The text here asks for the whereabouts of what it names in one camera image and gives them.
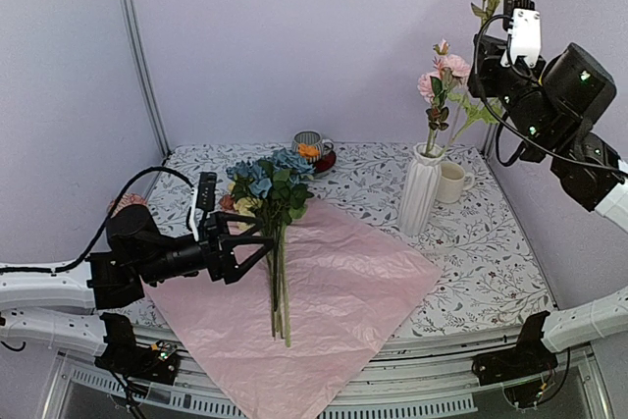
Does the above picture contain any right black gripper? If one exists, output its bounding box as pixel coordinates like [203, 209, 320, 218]
[466, 32, 562, 153]

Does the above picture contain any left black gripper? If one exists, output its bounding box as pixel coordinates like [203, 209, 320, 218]
[136, 212, 276, 285]

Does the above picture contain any artificial flower bouquet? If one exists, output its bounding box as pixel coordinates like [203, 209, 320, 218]
[226, 148, 314, 346]

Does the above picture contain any pink rose flower stem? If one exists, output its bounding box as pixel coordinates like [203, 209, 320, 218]
[417, 38, 471, 158]

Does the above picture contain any purple pink wrapping paper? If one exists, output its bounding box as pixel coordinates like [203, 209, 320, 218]
[147, 200, 441, 418]

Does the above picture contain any yellow poppy flower stem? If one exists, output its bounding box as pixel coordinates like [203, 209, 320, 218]
[441, 92, 497, 155]

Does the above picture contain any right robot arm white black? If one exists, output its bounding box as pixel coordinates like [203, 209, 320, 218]
[490, 31, 627, 308]

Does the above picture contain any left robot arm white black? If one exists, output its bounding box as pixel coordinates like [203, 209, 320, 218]
[1, 204, 274, 374]

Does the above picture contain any white ribbed vase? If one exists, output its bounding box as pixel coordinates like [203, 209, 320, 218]
[397, 143, 445, 236]

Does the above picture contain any red patterned bowl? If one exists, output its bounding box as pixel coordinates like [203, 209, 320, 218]
[108, 193, 148, 216]

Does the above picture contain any cream mug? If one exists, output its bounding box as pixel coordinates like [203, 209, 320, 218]
[436, 162, 475, 204]

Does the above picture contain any dark red saucer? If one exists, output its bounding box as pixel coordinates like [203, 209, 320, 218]
[313, 150, 337, 176]

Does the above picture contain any striped grey cup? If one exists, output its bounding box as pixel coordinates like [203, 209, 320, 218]
[291, 131, 334, 163]

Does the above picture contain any floral patterned tablecloth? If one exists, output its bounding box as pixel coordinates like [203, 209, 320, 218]
[147, 142, 554, 340]

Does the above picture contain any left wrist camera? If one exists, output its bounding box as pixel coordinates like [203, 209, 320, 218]
[186, 172, 217, 241]

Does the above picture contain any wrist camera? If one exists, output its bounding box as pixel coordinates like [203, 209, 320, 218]
[186, 172, 217, 241]
[500, 0, 542, 68]

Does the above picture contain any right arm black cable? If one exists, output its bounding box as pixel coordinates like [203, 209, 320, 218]
[473, 14, 628, 178]

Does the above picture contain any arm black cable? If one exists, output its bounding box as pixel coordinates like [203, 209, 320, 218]
[0, 166, 197, 276]
[473, 14, 628, 178]

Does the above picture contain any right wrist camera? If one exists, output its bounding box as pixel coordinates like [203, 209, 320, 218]
[500, 0, 542, 68]

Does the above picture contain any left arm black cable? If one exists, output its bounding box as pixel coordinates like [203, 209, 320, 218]
[0, 166, 197, 276]

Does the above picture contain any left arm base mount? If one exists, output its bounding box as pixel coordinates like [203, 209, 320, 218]
[94, 342, 181, 386]

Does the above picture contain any front aluminium rail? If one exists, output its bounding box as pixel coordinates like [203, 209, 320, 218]
[36, 332, 617, 418]

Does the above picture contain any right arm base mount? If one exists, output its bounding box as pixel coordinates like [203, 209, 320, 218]
[471, 343, 558, 410]

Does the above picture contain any left aluminium frame post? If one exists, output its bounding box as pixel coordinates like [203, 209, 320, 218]
[120, 0, 171, 158]

